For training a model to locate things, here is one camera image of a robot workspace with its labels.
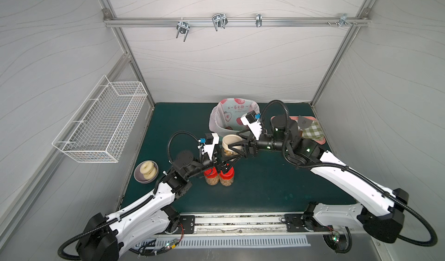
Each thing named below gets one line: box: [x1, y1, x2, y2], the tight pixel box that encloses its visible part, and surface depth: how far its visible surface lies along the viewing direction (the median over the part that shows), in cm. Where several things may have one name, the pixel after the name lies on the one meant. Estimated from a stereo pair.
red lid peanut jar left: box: [203, 167, 220, 186], surface depth 84 cm
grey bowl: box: [133, 160, 160, 184], surface depth 85 cm
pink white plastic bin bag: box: [208, 97, 261, 137], surface depth 90 cm
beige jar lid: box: [221, 133, 243, 152], surface depth 65 cm
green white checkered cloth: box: [301, 120, 324, 140], surface depth 106 cm
